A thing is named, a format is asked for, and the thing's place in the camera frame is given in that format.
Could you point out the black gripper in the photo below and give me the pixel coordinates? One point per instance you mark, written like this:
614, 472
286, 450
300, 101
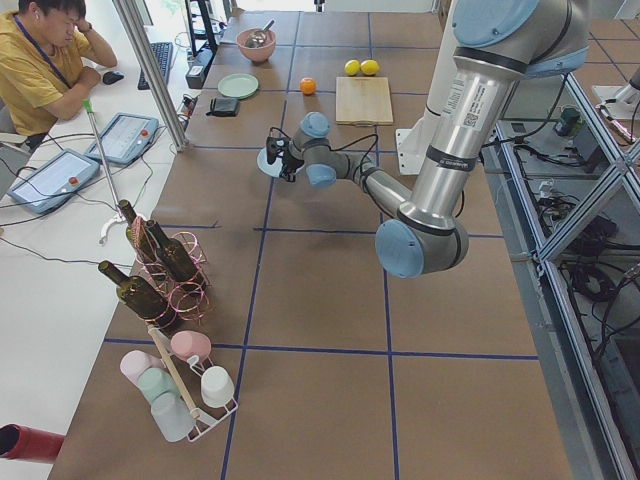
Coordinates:
290, 163

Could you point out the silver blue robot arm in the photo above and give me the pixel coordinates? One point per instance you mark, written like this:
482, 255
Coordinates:
498, 44

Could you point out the light blue plate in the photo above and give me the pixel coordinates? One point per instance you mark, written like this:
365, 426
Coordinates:
273, 170

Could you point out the light green plate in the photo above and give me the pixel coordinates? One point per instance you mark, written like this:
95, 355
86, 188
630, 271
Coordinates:
238, 86

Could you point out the dark grey folded cloth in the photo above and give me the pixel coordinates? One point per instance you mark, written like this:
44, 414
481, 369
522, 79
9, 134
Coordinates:
224, 107

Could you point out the orange mandarin fruit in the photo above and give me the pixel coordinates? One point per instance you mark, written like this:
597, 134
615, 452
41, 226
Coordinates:
308, 86

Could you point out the wooden cutting board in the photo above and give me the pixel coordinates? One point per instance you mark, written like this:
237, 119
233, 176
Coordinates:
363, 101

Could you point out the pink bowl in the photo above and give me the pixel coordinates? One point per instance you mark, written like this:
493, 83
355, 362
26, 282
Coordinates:
256, 53

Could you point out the metal spoon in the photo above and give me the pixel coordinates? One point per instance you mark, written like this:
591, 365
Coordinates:
257, 37

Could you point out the lower yellow lemon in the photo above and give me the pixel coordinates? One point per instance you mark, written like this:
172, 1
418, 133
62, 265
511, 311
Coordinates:
352, 67

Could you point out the yellow lemon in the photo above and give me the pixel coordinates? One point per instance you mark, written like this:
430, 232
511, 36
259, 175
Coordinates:
352, 67
369, 67

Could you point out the upper yellow lemon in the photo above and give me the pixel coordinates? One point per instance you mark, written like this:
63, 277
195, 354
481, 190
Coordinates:
369, 67

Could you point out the dark wine bottle lower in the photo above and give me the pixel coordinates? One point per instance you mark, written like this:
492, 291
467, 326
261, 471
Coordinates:
176, 259

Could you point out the dark wine bottle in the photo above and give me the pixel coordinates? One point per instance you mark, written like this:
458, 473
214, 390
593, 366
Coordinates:
140, 296
137, 235
176, 259

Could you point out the far teach pendant tablet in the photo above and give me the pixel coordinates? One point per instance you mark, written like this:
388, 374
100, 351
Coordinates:
126, 136

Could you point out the teach pendant tablet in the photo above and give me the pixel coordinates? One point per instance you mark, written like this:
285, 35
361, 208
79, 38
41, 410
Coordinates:
52, 184
126, 136

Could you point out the dark wine bottle upper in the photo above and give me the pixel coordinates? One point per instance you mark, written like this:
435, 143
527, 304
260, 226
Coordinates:
137, 235

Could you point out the dark wine bottle front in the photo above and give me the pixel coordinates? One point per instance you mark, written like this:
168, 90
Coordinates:
140, 296

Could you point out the near teach pendant tablet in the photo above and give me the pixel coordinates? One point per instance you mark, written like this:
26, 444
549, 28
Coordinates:
52, 184

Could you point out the pink cup top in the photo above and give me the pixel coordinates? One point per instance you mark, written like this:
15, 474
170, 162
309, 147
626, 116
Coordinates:
186, 344

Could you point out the white cup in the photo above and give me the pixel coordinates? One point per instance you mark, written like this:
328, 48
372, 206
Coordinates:
217, 388

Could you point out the person in yellow shirt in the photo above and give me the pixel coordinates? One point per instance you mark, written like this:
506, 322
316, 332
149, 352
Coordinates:
44, 45

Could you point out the pale pink cup left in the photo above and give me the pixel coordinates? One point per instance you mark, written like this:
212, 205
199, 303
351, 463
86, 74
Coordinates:
134, 363

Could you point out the mint green cup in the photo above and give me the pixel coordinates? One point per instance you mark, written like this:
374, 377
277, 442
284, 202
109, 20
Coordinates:
154, 382

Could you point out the light blue cup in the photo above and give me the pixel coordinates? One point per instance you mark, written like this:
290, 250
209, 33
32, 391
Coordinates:
172, 417

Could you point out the red cylinder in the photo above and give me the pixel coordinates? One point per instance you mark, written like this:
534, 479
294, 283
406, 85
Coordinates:
24, 443

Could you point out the copper wire bottle rack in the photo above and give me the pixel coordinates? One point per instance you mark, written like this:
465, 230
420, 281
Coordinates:
188, 306

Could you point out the green handled reacher stick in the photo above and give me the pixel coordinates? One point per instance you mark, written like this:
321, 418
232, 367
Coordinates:
117, 218

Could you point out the aluminium frame post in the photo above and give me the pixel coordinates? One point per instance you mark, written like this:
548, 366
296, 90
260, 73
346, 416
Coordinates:
134, 28

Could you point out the white wire cup rack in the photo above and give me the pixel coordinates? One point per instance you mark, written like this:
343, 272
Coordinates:
187, 378

